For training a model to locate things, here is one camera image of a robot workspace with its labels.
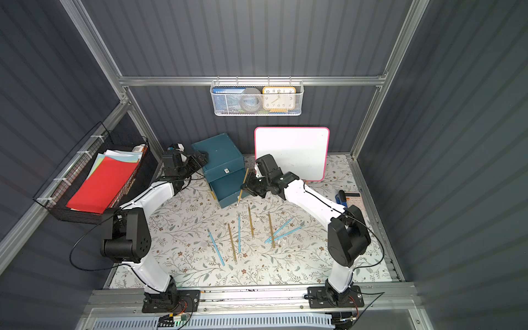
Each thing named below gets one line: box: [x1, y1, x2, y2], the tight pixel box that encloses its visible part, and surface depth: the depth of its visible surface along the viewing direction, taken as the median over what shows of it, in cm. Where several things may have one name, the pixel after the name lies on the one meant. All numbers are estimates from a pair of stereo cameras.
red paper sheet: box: [66, 156, 140, 215], surface depth 77 cm
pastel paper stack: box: [82, 149, 143, 186], surface depth 77 cm
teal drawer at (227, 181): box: [204, 167, 247, 201], surface depth 93 cm
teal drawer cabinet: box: [191, 132, 247, 198], surface depth 93 cm
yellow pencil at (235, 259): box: [227, 222, 238, 265], surface depth 90 cm
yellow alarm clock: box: [262, 85, 297, 113], surface depth 90 cm
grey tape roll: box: [239, 87, 262, 113], surface depth 89 cm
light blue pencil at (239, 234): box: [237, 214, 242, 253], surface depth 93 cm
